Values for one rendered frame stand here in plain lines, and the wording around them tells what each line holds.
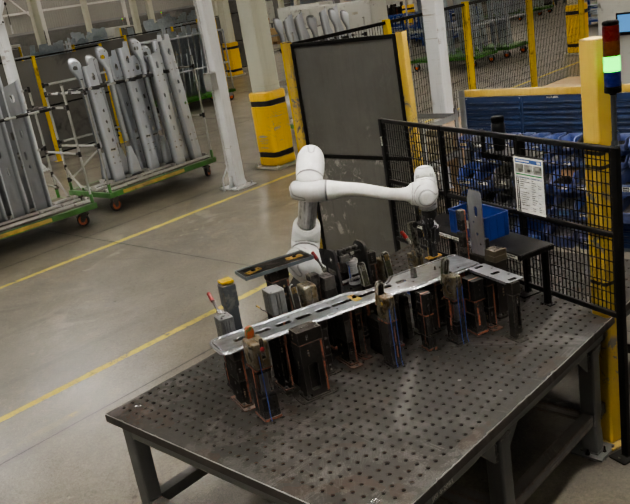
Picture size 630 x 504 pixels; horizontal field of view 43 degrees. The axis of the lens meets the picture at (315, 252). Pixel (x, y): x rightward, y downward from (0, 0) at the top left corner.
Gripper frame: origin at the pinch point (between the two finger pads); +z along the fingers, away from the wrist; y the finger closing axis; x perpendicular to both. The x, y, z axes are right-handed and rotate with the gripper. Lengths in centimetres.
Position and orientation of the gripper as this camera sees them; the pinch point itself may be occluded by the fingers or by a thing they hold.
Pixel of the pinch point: (432, 248)
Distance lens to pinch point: 390.9
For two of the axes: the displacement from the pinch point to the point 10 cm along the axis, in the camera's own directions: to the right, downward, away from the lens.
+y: 4.7, 2.1, -8.6
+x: 8.7, -2.8, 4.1
